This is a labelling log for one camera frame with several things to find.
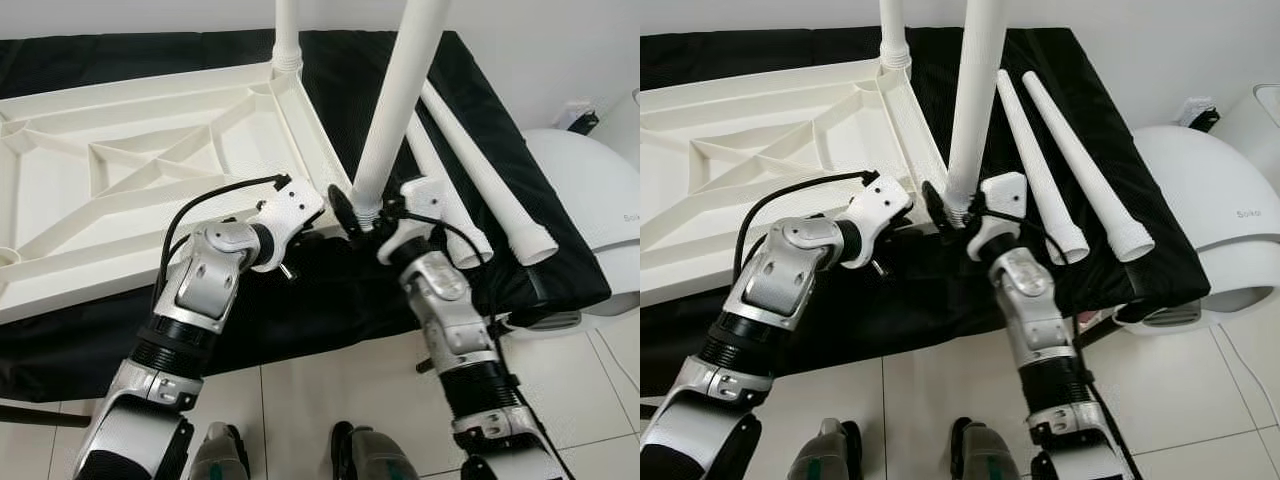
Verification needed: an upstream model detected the white plastic table top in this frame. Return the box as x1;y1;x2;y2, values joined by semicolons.
640;55;946;306
0;62;351;326

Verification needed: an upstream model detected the white dome appliance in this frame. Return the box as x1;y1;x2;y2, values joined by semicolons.
525;128;641;319
1130;125;1280;326

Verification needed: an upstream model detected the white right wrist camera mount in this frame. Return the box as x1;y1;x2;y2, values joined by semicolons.
965;172;1031;263
378;178;448;266

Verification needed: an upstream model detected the black padded bed cover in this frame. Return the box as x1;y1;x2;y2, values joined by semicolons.
0;30;613;401
640;27;1213;396

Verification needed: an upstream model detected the grey left robot foot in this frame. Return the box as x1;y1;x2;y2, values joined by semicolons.
790;418;863;480
190;422;251;480

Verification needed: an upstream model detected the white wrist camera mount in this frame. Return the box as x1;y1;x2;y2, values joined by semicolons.
378;178;448;266
845;175;916;266
965;172;1031;263
250;178;326;273

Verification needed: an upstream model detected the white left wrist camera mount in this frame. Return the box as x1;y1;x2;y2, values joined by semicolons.
250;178;326;273
845;175;916;266

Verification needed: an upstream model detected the white plastic table leg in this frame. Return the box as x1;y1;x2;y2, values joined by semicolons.
405;115;496;271
1020;70;1156;264
878;0;913;69
350;0;453;223
418;80;561;268
943;0;1011;216
995;68;1091;266
272;0;304;76

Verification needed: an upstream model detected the wall socket black plug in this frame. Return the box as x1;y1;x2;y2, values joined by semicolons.
558;100;601;136
1178;97;1221;131

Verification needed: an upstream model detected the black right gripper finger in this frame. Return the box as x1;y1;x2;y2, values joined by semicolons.
328;185;366;241
922;180;953;236

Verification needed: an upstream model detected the white floor cable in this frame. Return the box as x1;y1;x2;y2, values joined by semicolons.
590;330;641;401
1215;325;1280;401

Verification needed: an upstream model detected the grey right robot foot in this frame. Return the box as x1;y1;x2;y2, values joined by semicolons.
328;422;421;480
948;418;1026;480

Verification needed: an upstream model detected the grey robot foot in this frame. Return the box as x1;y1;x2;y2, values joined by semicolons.
790;418;863;480
948;418;1026;480
328;422;421;480
190;422;251;480

